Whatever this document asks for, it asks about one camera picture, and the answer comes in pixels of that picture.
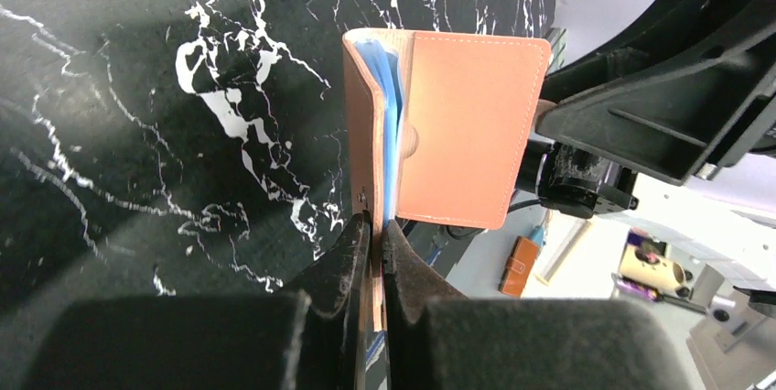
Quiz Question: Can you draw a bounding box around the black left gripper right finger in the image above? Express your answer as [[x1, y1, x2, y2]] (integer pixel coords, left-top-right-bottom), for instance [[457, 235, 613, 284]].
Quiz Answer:
[[382, 220, 463, 389]]

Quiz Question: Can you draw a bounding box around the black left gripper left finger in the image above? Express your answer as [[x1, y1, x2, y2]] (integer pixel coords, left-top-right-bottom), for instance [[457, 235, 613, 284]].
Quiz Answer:
[[285, 213, 372, 389]]

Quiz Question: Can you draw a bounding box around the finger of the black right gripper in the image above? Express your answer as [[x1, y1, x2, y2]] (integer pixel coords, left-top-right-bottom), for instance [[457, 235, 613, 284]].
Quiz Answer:
[[537, 24, 775, 185], [540, 0, 709, 103]]

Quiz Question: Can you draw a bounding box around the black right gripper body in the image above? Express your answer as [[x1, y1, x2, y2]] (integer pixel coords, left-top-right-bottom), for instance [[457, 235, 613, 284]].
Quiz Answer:
[[516, 140, 639, 219]]

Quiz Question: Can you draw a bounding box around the brown leather card holder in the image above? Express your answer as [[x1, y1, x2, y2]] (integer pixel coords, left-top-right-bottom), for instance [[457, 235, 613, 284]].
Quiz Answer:
[[340, 27, 553, 334]]

